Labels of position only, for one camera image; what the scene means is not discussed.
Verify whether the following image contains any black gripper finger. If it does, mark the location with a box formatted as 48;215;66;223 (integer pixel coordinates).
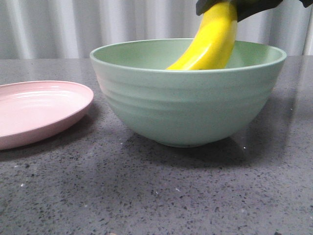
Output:
235;0;282;22
196;0;222;16

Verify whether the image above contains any yellow banana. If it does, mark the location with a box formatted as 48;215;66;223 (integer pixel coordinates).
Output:
167;0;237;71

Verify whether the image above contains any green ribbed bowl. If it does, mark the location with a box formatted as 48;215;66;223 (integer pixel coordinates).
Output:
90;38;287;147

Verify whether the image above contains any pink plate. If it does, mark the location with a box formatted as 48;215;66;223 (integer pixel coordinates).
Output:
0;81;94;150

